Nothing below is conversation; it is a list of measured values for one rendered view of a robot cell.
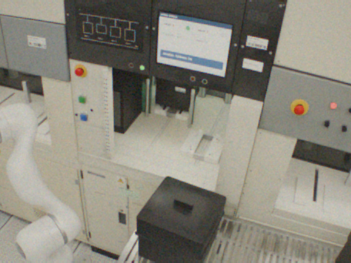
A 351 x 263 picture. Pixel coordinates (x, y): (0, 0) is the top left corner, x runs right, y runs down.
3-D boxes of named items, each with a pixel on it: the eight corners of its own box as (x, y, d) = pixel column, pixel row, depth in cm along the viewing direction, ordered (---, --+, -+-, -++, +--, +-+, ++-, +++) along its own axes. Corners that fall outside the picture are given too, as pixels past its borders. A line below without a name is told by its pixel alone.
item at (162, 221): (133, 234, 152) (133, 212, 144) (165, 190, 173) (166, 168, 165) (200, 261, 144) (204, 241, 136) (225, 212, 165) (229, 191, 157)
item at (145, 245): (164, 214, 182) (165, 188, 171) (217, 234, 175) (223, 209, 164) (136, 254, 162) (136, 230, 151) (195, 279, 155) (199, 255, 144)
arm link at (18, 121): (39, 251, 126) (77, 228, 135) (52, 259, 117) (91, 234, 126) (-23, 117, 111) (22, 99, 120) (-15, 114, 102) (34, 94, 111)
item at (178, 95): (152, 108, 229) (154, 61, 209) (163, 93, 244) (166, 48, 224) (190, 118, 224) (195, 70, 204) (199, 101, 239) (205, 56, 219)
